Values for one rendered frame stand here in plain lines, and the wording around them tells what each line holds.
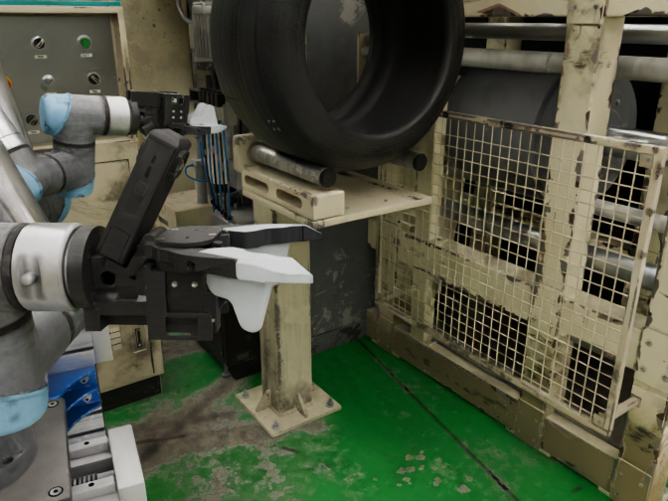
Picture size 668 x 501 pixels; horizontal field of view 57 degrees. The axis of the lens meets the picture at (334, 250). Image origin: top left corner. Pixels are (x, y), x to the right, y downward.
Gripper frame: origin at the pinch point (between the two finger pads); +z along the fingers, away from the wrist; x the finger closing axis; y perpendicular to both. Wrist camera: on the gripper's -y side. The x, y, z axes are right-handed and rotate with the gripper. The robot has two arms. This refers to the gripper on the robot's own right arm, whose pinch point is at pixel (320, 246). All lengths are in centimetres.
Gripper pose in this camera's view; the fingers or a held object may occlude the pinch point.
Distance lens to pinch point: 50.8
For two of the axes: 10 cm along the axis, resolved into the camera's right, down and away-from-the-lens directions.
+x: -0.2, 2.3, -9.7
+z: 10.0, 0.1, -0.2
